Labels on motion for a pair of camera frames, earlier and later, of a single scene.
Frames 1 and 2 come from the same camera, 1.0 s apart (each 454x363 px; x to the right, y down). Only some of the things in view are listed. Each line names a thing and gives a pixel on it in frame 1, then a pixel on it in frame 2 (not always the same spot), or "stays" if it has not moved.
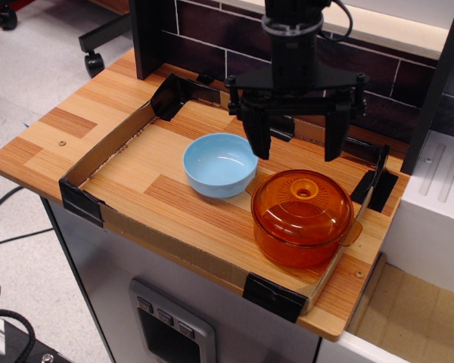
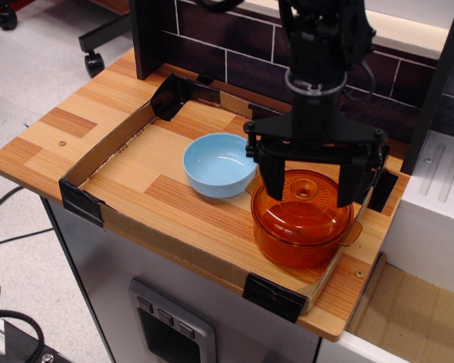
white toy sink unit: (430, 232) stays
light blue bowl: (219, 165) stays
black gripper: (295, 81) -> (317, 131)
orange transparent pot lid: (301, 206) stays
